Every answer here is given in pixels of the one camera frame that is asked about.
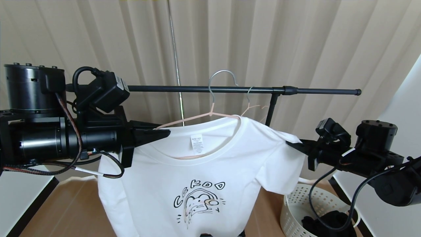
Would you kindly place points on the white printed t-shirt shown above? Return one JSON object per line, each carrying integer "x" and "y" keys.
{"x": 158, "y": 184}

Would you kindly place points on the beige curtain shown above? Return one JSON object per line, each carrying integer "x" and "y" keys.
{"x": 98, "y": 33}

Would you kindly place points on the black garment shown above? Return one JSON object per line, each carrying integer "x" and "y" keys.
{"x": 329, "y": 223}

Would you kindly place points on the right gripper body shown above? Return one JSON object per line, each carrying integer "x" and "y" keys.
{"x": 338, "y": 158}

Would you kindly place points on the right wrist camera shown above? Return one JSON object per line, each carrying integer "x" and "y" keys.
{"x": 332, "y": 131}

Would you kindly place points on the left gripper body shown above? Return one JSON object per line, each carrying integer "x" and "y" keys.
{"x": 98, "y": 138}

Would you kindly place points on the white laundry basket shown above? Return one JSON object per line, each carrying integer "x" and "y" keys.
{"x": 296, "y": 204}

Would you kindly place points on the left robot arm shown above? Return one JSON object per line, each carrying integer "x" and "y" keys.
{"x": 29, "y": 89}

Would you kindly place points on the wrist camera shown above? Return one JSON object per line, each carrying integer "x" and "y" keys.
{"x": 105, "y": 92}
{"x": 332, "y": 131}

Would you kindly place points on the black clothes rack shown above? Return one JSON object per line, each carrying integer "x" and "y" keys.
{"x": 197, "y": 89}

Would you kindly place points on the pink clothes hanger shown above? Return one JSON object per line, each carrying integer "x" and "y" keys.
{"x": 213, "y": 108}
{"x": 249, "y": 100}

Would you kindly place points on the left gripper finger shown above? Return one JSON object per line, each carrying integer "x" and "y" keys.
{"x": 143, "y": 125}
{"x": 148, "y": 135}

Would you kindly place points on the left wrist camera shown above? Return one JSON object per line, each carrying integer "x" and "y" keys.
{"x": 105, "y": 92}

